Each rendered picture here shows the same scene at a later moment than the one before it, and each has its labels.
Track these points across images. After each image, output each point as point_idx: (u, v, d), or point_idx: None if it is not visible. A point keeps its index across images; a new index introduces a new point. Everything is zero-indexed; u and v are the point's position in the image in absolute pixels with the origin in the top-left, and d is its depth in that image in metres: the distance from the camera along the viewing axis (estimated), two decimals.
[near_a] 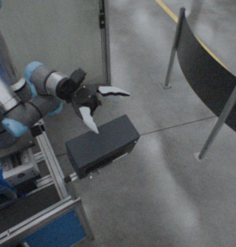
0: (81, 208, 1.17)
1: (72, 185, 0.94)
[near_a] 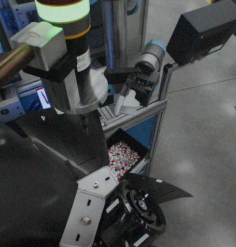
0: (161, 117, 1.19)
1: (171, 73, 0.97)
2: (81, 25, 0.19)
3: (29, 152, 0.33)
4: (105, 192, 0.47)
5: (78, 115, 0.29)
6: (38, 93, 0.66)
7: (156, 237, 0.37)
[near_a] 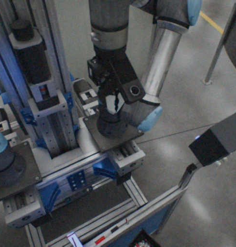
0: (180, 198, 1.17)
1: (194, 172, 0.95)
2: None
3: None
4: None
5: None
6: (68, 239, 0.64)
7: None
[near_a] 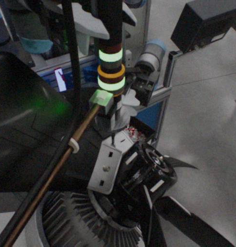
0: (166, 104, 1.25)
1: (175, 60, 1.03)
2: (120, 90, 0.37)
3: None
4: None
5: None
6: (55, 73, 0.72)
7: (142, 160, 0.43)
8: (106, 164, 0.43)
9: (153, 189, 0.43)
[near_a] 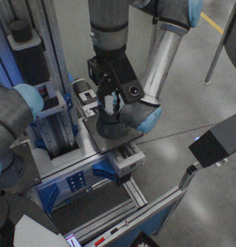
0: (180, 199, 1.17)
1: (194, 173, 0.94)
2: None
3: None
4: None
5: None
6: (68, 241, 0.64)
7: None
8: None
9: None
